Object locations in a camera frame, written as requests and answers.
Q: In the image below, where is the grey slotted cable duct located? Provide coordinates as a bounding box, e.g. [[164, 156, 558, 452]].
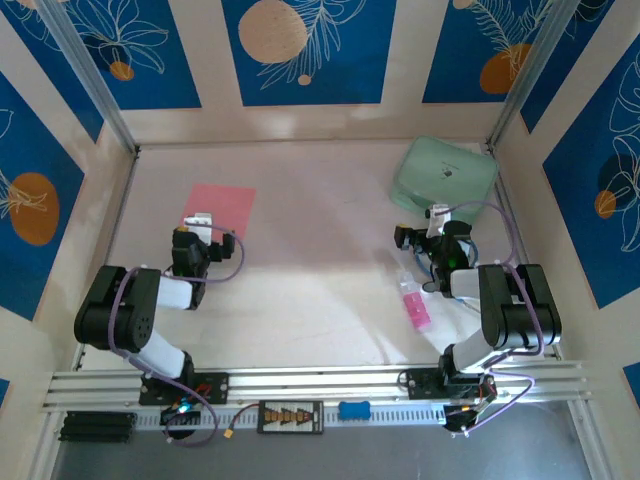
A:
[[134, 404, 451, 431]]

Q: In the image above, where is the mint green zip pouch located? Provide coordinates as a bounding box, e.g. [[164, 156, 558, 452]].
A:
[[389, 134, 501, 230]]

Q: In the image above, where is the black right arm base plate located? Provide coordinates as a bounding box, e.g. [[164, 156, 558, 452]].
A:
[[399, 368, 499, 401]]

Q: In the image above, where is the wire with yellow connector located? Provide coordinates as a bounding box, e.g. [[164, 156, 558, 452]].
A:
[[223, 403, 261, 442]]

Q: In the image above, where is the aluminium frame post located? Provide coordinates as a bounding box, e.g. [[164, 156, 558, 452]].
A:
[[37, 0, 141, 154], [487, 0, 589, 146]]

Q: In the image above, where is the black power distribution board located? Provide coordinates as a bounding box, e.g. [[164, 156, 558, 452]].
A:
[[257, 400, 325, 434]]

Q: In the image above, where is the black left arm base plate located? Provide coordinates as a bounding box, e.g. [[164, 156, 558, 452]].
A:
[[138, 372, 231, 406]]

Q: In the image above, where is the black ribbed block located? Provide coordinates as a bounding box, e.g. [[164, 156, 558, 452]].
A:
[[58, 410, 137, 444]]

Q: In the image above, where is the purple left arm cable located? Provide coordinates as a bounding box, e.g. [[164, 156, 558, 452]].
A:
[[107, 223, 246, 449]]

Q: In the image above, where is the black controller board with wires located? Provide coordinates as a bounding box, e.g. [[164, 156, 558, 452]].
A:
[[442, 382, 500, 439], [159, 397, 204, 427]]

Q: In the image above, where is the aluminium table side rail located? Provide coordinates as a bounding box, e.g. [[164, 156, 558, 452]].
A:
[[71, 147, 141, 374], [491, 143, 560, 360]]

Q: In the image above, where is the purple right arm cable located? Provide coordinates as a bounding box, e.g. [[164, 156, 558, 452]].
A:
[[434, 200, 546, 437]]

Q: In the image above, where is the aluminium mounting rail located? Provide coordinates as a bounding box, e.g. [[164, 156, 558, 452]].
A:
[[42, 359, 594, 414]]

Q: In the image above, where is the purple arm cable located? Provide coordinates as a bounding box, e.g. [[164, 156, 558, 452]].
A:
[[434, 200, 546, 437], [107, 223, 246, 449]]

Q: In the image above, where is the blue bone-shaped block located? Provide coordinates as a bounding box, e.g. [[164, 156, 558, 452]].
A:
[[337, 401, 372, 421]]

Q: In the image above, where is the pink cloth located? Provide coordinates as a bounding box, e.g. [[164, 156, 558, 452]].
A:
[[180, 183, 257, 236]]

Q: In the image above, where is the grey metal base plate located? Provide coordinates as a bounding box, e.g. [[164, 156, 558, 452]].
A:
[[49, 427, 594, 480]]

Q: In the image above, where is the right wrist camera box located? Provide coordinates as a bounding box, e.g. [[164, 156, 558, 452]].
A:
[[425, 203, 452, 236]]

